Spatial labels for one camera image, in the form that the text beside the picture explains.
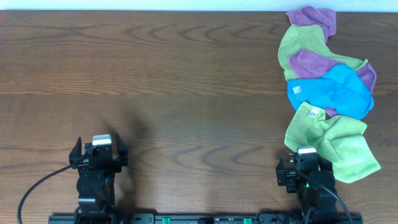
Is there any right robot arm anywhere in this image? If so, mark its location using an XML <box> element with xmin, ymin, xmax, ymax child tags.
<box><xmin>275</xmin><ymin>152</ymin><xmax>337</xmax><ymax>223</ymax></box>

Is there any purple cloth at back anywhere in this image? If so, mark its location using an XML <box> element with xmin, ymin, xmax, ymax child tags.
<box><xmin>285</xmin><ymin>6</ymin><xmax>336</xmax><ymax>42</ymax></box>

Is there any olive green microfiber cloth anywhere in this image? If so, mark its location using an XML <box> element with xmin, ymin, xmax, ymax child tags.
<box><xmin>277</xmin><ymin>24</ymin><xmax>368</xmax><ymax>81</ymax></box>

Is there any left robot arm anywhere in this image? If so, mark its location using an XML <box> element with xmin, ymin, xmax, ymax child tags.
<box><xmin>69</xmin><ymin>134</ymin><xmax>128</xmax><ymax>223</ymax></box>

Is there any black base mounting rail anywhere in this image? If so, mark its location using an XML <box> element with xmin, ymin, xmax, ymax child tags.
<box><xmin>48</xmin><ymin>212</ymin><xmax>364</xmax><ymax>224</ymax></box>

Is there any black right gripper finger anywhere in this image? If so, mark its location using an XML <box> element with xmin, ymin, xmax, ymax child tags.
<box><xmin>275</xmin><ymin>159</ymin><xmax>286</xmax><ymax>186</ymax></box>
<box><xmin>318</xmin><ymin>155</ymin><xmax>333</xmax><ymax>171</ymax></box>

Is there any light green microfiber cloth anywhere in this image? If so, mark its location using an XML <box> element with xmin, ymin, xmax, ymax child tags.
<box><xmin>284</xmin><ymin>102</ymin><xmax>381</xmax><ymax>184</ymax></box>

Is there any purple microfiber cloth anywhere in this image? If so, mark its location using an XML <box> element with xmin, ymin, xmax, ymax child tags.
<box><xmin>289</xmin><ymin>50</ymin><xmax>376</xmax><ymax>116</ymax></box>

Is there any blue microfiber cloth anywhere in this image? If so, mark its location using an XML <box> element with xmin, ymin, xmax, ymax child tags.
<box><xmin>287</xmin><ymin>64</ymin><xmax>374</xmax><ymax>119</ymax></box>

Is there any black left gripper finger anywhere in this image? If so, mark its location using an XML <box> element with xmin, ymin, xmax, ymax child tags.
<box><xmin>69</xmin><ymin>137</ymin><xmax>82</xmax><ymax>169</ymax></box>
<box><xmin>116</xmin><ymin>133</ymin><xmax>128</xmax><ymax>166</ymax></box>

